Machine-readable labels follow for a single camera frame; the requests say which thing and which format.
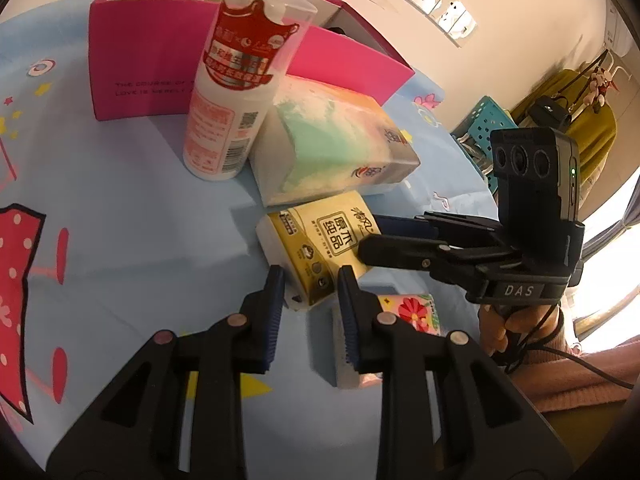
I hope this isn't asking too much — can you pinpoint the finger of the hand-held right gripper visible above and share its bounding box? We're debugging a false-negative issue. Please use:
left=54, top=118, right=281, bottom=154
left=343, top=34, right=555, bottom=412
left=357, top=234, right=453, bottom=273
left=372, top=211, right=501, bottom=241

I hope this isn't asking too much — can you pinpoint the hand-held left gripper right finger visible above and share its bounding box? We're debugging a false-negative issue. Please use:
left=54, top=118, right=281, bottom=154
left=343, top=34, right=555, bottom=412
left=336, top=266, right=576, bottom=480

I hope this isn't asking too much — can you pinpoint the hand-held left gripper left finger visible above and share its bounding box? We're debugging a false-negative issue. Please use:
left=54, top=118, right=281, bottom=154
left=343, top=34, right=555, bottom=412
left=45, top=265, right=287, bottom=480

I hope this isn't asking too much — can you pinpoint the small floral tissue pack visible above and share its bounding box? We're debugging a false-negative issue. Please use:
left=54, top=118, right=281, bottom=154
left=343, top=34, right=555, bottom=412
left=332, top=294, right=446, bottom=390

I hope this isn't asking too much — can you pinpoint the yellow tissue pack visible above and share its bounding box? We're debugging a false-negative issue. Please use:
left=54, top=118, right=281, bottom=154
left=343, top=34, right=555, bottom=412
left=256, top=191, right=383, bottom=311

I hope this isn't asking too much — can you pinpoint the pink cardboard box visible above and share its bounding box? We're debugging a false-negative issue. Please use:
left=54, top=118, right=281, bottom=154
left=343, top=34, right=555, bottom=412
left=89, top=0, right=416, bottom=122

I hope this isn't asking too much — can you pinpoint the person's right forearm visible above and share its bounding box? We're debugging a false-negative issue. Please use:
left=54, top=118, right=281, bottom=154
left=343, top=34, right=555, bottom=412
left=510, top=335, right=640, bottom=413

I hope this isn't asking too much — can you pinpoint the person's right hand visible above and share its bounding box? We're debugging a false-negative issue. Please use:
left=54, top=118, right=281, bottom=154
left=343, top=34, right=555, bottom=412
left=477, top=305, right=566, bottom=368

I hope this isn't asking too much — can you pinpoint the black pouch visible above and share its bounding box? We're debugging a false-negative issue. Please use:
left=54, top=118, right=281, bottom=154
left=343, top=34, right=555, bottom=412
left=527, top=99, right=572, bottom=130

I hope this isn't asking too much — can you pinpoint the blue plastic basket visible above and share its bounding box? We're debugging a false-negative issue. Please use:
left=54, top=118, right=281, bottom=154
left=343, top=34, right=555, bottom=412
left=450, top=96, right=518, bottom=196

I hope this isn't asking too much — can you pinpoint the yellow cloth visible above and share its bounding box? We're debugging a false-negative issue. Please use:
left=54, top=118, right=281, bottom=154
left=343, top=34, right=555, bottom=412
left=510, top=69, right=618, bottom=181

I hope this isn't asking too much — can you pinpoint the large green white tissue pack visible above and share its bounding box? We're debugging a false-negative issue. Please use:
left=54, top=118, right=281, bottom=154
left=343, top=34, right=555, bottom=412
left=248, top=75, right=421, bottom=207

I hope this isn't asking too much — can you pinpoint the hanging white red plush toy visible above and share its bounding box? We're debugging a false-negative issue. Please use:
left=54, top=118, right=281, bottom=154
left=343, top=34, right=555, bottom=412
left=587, top=67, right=623, bottom=111

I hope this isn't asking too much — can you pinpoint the blue printed bed sheet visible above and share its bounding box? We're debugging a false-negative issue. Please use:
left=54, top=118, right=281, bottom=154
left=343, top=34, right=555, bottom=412
left=0, top=0, right=501, bottom=461

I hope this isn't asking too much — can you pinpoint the white bottle red label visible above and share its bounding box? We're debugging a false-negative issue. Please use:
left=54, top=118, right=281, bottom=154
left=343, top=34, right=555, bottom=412
left=182, top=0, right=319, bottom=182

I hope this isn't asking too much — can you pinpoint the black cable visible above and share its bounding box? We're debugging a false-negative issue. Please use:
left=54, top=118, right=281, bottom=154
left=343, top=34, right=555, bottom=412
left=505, top=305, right=636, bottom=391

